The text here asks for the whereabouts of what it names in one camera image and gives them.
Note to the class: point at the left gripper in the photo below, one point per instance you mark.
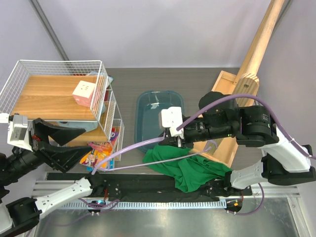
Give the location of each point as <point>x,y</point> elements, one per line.
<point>61,156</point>

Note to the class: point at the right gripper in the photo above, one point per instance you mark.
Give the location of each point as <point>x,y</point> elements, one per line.
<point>170,140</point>

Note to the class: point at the green tank top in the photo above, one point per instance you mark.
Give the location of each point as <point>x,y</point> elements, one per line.
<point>189,171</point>

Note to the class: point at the lilac plastic clothes hanger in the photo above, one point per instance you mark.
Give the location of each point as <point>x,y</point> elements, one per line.
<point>134,146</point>

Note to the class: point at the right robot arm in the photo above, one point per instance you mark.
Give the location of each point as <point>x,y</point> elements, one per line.
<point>285,162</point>

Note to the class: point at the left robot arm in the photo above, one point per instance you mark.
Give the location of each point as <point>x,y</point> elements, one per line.
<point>25,213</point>

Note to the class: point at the teal plastic basin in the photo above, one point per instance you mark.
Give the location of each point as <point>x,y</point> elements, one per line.
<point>149,105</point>

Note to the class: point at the colourful children's book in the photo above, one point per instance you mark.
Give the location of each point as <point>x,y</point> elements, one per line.
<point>100,150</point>

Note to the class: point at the pink white cube socket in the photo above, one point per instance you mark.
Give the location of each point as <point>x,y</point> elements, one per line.
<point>83,93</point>

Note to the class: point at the wooden clothes rack stand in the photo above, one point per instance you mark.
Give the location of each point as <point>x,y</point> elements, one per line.
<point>244,82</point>

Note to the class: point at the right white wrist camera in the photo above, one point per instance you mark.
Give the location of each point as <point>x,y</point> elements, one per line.
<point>171,119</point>

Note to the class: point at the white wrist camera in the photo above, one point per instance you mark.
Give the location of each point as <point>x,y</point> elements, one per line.
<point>171,119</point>
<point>18,133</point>

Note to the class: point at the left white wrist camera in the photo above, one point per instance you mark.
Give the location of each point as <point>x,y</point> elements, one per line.
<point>18,133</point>

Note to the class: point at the white wire shelf rack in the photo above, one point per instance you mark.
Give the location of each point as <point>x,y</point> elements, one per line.
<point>44,89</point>

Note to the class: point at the white slotted cable duct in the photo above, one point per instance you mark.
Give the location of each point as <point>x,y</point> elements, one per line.
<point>221,204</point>

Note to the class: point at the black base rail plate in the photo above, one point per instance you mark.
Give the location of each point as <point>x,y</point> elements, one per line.
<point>160,188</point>

